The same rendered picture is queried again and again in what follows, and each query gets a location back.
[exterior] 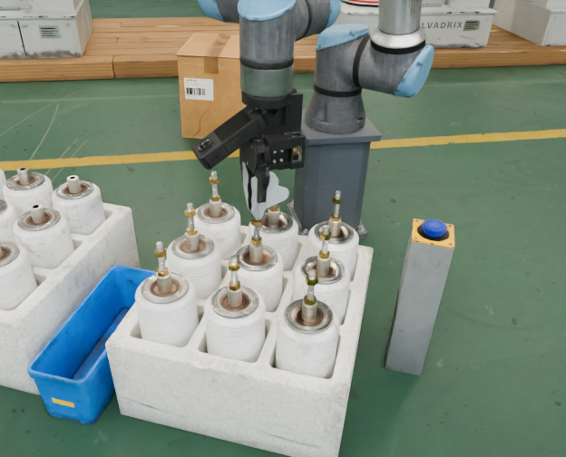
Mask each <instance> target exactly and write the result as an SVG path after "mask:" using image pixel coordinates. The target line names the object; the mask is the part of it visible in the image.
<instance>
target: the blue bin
mask: <svg viewBox="0 0 566 457"><path fill-rule="evenodd" d="M156 273H157V272H155V271H150V270H146V269H141V268H136V267H126V266H122V265H116V266H113V267H111V268H110V269H109V270H108V271H107V273H106V274H105V275H104V276H103V277H102V279H101V280H100V281H99V282H98V284H97V285H96V286H95V287H94V288H93V290H92V291H91V292H90V293H89V294H88V296H87V297H86V298H85V299H84V300H83V302H82V303H81V304H80V305H79V306H78V307H77V308H76V309H75V310H74V311H73V313H72V314H71V315H70V316H69V318H68V319H67V320H66V321H65V322H64V324H63V325H62V326H61V327H60V329H59V330H58V331H57V332H56V333H55V334H54V336H53V337H52V338H51V339H50V341H49V342H48V343H47V344H46V345H45V347H44V348H43V349H42V350H41V352H40V353H39V354H38V355H37V356H36V357H35V359H34V360H33V361H32V362H31V364H29V365H28V367H27V372H28V374H29V375H30V377H31V378H33V379H34V382H35V384H36V386H37V388H38V391H39V393H40V395H41V396H42V399H43V401H44V404H45V407H46V409H47V411H48V413H49V414H50V415H51V416H55V417H59V418H63V419H66V420H70V421H74V422H78V423H84V424H88V425H91V424H94V423H96V422H97V421H98V420H99V418H100V416H101V415H102V413H103V411H104V409H105V408H106V406H107V405H108V403H109V402H110V401H111V399H112V397H113V395H114V394H115V387H114V383H113V379H112V371H111V367H110V363H109V359H108V355H107V351H106V346H105V343H106V342H107V341H108V339H109V338H110V336H111V335H112V333H114V332H115V330H116V328H117V326H118V325H119V324H120V323H121V321H122V320H123V319H124V317H125V316H126V315H127V313H128V312H129V310H130V309H131V308H132V306H133V305H134V303H135V302H136V300H135V293H136V290H137V288H138V287H139V285H140V284H141V283H142V282H143V281H144V280H145V279H147V278H148V277H151V276H153V275H155V274H156Z"/></svg>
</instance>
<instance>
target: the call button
mask: <svg viewBox="0 0 566 457"><path fill-rule="evenodd" d="M422 229H423V230H424V233H425V234H426V235H428V236H430V237H434V238H438V237H441V236H442V235H443V234H444V233H445V232H446V230H447V227H446V225H445V224H444V223H443V222H442V221H441V220H438V219H427V220H425V221H424V222H423V226H422Z"/></svg>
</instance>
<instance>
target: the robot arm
mask: <svg viewBox="0 0 566 457"><path fill-rule="evenodd" d="M198 2H199V6H200V9H201V11H202V12H203V13H204V14H205V15H206V16H208V17H211V18H213V19H216V20H220V21H223V22H224V23H229V22H231V23H235V24H239V65H240V89H241V100H242V102H243V103H244V104H245V105H247V106H246V107H245V108H243V109H242V110H241V111H239V112H238V113H236V114H235V115H234V116H232V117H231V118H230V119H228V120H227V121H225V122H224V123H222V124H221V125H220V126H219V127H218V128H217V129H215V130H214V131H212V132H211V133H210V134H208V135H207V136H205V137H204V138H203V139H201V140H200V141H198V142H197V143H196V144H194V145H193V146H192V150H193V152H194V154H195V156H196V157H197V159H198V160H199V162H200V163H201V164H202V166H203V167H204V168H205V169H207V170H210V169H212V168H213V167H214V166H216V165H217V164H219V163H220V162H221V161H223V160H224V159H226V158H227V157H228V156H229V155H230V154H231V153H233V152H234V151H236V150H237V149H239V163H240V170H241V178H242V182H243V187H244V192H245V197H246V201H247V205H248V208H249V210H250V212H251V213H252V214H253V216H254V217H255V219H256V220H261V219H262V217H263V215H264V211H265V210H266V209H267V208H269V207H271V206H273V205H275V204H278V203H280V202H281V201H283V200H285V199H287V197H288V189H287V188H284V187H280V186H279V185H278V177H277V176H276V174H275V173H273V172H270V170H285V169H291V170H293V169H298V168H304V161H305V147H306V136H305V135H304V134H303V133H302V132H301V121H302V104H303V93H301V92H297V90H296V89H295V88H294V87H293V67H294V44H295V41H298V40H301V39H303V38H306V37H308V36H310V35H312V34H317V47H316V63H315V77H314V91H313V93H312V95H311V98H310V100H309V103H308V105H307V108H306V111H305V124H306V125H307V126H308V127H309V128H311V129H313V130H315V131H320V132H324V133H329V134H349V133H354V132H357V131H361V130H362V129H363V128H364V127H365V123H366V114H365V109H364V104H363V100H362V94H361V93H362V88H364V89H368V90H372V91H376V92H383V93H387V94H392V95H394V96H395V97H396V96H400V97H405V98H411V97H414V96H415V95H417V94H418V93H419V91H420V90H421V88H422V87H423V85H424V83H425V80H426V78H427V76H428V74H429V72H430V69H431V66H432V63H433V59H434V48H433V46H431V45H430V44H425V40H426V32H425V30H424V29H423V28H422V27H421V26H420V20H421V11H422V2H423V0H379V13H378V27H376V28H375V29H374V30H373V31H372V33H371V34H369V33H370V31H369V27H368V26H367V25H364V24H337V25H332V24H333V23H334V22H335V21H336V20H337V18H338V16H339V13H340V8H341V1H340V0H198ZM294 136H297V137H294ZM297 146H302V159H301V160H299V161H293V160H298V153H296V152H295V151H293V150H294V149H295V148H296V147H297Z"/></svg>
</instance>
